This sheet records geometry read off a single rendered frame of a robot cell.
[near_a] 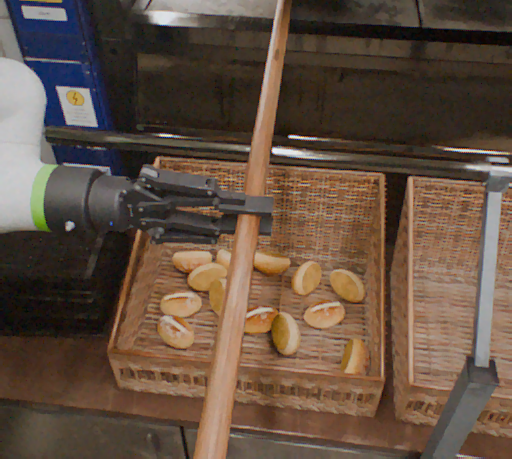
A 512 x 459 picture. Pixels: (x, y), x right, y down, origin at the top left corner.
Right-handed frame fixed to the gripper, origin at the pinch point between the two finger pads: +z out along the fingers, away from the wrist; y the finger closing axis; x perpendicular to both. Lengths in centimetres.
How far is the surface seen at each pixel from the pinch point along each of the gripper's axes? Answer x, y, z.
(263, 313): -23, 55, 1
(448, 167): -16.0, 2.4, 28.8
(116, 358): -5, 49, -28
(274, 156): -16.3, 3.0, 2.2
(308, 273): -36, 55, 10
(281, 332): -19, 56, 5
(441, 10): -67, 1, 33
